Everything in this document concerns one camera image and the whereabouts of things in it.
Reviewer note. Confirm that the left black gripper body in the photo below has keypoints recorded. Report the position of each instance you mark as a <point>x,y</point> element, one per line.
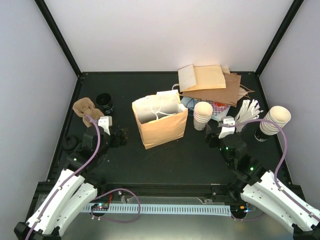
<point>116,142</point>

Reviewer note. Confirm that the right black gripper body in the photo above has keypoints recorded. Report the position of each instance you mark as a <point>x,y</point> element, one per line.
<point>212,137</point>

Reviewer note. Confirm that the black printed paper cup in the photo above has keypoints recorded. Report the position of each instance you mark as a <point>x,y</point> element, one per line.
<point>105,103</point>

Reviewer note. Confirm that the orange paper bag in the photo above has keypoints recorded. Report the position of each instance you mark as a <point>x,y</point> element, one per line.
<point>195,78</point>
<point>160,118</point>

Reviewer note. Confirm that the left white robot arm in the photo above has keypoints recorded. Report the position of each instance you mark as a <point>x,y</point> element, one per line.
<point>76,186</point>

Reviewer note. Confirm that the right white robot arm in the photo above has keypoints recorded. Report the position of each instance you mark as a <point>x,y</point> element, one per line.
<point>260,187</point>

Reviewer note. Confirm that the white paper cup stack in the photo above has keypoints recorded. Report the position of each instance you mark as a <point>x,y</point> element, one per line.
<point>202,113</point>

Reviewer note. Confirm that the brown kraft paper bag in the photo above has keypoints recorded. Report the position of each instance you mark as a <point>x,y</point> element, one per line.
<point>230,95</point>

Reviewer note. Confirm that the brown pulp cup carrier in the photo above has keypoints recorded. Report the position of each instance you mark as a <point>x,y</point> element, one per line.
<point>85,106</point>

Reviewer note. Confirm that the left black lid stack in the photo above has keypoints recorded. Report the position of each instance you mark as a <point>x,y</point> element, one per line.
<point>69,143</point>

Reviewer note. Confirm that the small circuit board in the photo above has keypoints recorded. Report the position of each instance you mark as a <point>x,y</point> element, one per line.
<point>100,207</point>

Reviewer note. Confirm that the tilted paper cup stack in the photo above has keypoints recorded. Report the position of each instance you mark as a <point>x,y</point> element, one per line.
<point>276,118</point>

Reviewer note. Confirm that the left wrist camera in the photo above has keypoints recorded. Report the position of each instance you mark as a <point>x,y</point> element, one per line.
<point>105,122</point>

